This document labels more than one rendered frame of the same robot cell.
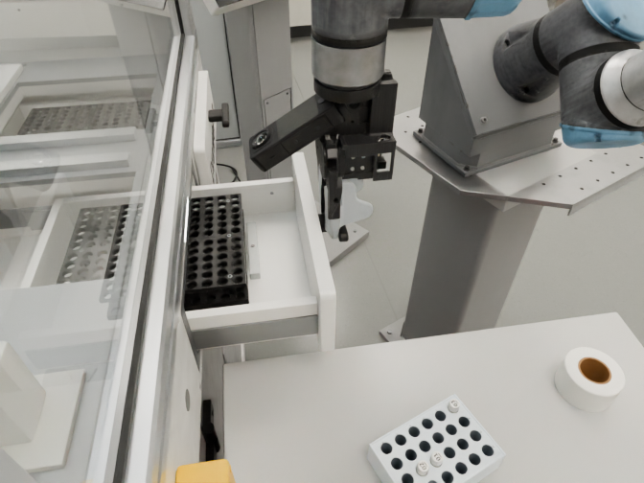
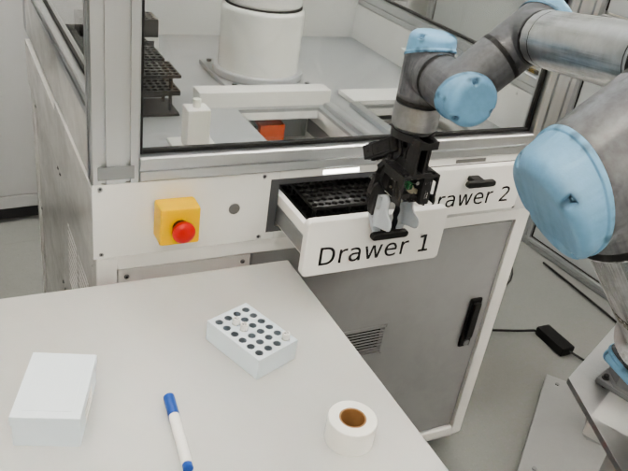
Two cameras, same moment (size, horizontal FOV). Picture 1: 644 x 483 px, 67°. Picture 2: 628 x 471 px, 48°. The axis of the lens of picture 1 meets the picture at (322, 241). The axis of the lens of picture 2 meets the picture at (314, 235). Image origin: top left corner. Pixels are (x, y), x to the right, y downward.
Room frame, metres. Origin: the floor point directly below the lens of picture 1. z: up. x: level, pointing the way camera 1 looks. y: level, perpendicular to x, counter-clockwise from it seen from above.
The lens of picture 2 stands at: (-0.02, -1.00, 1.49)
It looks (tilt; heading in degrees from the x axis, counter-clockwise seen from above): 29 degrees down; 69
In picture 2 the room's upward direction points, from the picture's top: 9 degrees clockwise
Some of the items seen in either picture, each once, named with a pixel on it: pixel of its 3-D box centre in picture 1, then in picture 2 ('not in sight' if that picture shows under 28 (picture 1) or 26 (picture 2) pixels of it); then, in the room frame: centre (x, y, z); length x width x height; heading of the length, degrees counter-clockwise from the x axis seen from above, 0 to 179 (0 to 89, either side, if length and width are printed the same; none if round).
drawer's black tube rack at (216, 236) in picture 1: (162, 260); (326, 192); (0.45, 0.21, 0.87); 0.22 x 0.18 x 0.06; 99
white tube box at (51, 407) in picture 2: not in sight; (56, 397); (-0.06, -0.23, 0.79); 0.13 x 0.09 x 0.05; 79
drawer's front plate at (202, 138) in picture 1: (206, 132); (466, 189); (0.77, 0.21, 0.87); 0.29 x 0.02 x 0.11; 9
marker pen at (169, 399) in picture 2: not in sight; (178, 431); (0.09, -0.29, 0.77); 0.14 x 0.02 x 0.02; 94
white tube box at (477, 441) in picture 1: (434, 456); (250, 339); (0.23, -0.13, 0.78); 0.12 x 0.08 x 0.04; 120
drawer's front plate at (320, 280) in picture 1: (310, 241); (375, 238); (0.48, 0.02, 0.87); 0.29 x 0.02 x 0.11; 9
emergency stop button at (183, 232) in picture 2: not in sight; (182, 231); (0.14, 0.06, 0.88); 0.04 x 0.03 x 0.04; 9
